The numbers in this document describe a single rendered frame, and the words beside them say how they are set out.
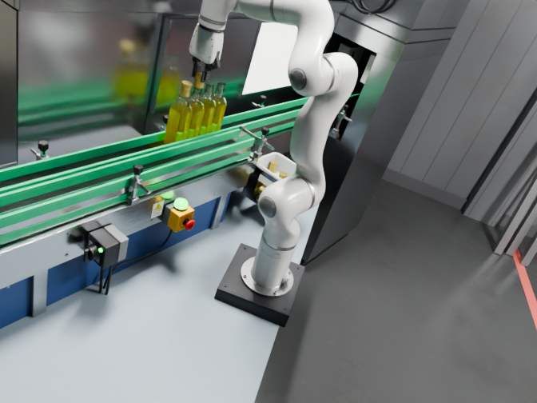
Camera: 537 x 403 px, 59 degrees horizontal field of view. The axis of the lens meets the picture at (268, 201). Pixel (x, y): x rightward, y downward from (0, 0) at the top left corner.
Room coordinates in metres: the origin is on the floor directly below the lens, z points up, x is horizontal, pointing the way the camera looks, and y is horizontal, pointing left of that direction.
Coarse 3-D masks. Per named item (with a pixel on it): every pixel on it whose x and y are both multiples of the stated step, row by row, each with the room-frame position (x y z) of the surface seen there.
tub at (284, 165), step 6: (264, 156) 1.76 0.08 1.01; (270, 156) 1.79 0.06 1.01; (276, 156) 1.82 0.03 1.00; (282, 156) 1.81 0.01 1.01; (258, 162) 1.72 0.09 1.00; (264, 162) 1.75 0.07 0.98; (282, 162) 1.81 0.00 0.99; (288, 162) 1.79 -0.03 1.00; (294, 162) 1.79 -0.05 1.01; (264, 168) 1.66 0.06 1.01; (276, 168) 1.81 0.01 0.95; (282, 168) 1.80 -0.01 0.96; (288, 168) 1.79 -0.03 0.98; (294, 168) 1.78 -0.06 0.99; (270, 174) 1.64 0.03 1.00; (276, 174) 1.77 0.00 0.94; (288, 174) 1.78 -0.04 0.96
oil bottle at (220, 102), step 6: (216, 96) 1.58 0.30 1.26; (216, 102) 1.56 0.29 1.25; (222, 102) 1.58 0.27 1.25; (216, 108) 1.56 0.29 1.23; (222, 108) 1.59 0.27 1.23; (216, 114) 1.56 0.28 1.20; (222, 114) 1.59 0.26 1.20; (216, 120) 1.57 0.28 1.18; (222, 120) 1.60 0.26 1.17; (216, 126) 1.58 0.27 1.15; (210, 132) 1.56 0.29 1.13
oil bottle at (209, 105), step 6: (204, 102) 1.52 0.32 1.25; (210, 102) 1.53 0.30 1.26; (204, 108) 1.51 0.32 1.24; (210, 108) 1.53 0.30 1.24; (204, 114) 1.51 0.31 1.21; (210, 114) 1.53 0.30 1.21; (204, 120) 1.51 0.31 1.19; (210, 120) 1.54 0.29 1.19; (204, 126) 1.52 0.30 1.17; (210, 126) 1.55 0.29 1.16; (204, 132) 1.52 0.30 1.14
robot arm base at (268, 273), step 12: (264, 252) 1.22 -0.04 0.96; (276, 252) 1.21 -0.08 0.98; (288, 252) 1.23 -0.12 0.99; (252, 264) 1.31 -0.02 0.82; (264, 264) 1.22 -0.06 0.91; (276, 264) 1.22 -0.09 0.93; (288, 264) 1.25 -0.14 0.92; (252, 276) 1.25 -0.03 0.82; (264, 276) 1.22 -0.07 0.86; (276, 276) 1.22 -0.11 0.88; (288, 276) 1.31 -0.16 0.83; (252, 288) 1.20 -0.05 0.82; (264, 288) 1.21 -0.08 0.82; (276, 288) 1.23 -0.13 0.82; (288, 288) 1.25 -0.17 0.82
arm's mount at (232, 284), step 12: (240, 252) 1.36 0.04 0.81; (252, 252) 1.38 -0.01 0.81; (240, 264) 1.30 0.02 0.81; (228, 276) 1.23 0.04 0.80; (240, 276) 1.24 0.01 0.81; (300, 276) 1.34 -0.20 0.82; (228, 288) 1.17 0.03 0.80; (240, 288) 1.19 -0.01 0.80; (228, 300) 1.15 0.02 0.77; (240, 300) 1.15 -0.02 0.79; (252, 300) 1.15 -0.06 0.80; (264, 300) 1.17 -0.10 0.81; (276, 300) 1.19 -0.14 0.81; (288, 300) 1.20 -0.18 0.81; (252, 312) 1.15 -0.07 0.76; (264, 312) 1.14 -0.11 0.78; (276, 312) 1.14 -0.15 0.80; (288, 312) 1.15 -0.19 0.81; (276, 324) 1.14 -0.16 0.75
